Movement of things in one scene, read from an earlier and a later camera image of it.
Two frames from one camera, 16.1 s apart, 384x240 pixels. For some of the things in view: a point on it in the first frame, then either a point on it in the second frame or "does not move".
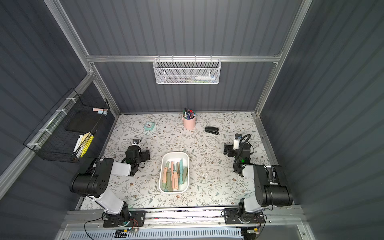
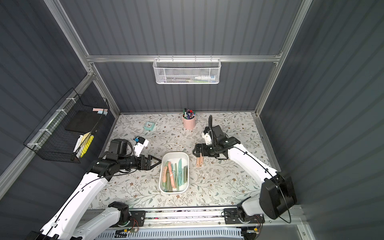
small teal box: [149, 126] does not move
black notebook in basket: [86, 121] does not move
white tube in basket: [212, 77] does not move
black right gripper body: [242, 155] -> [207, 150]
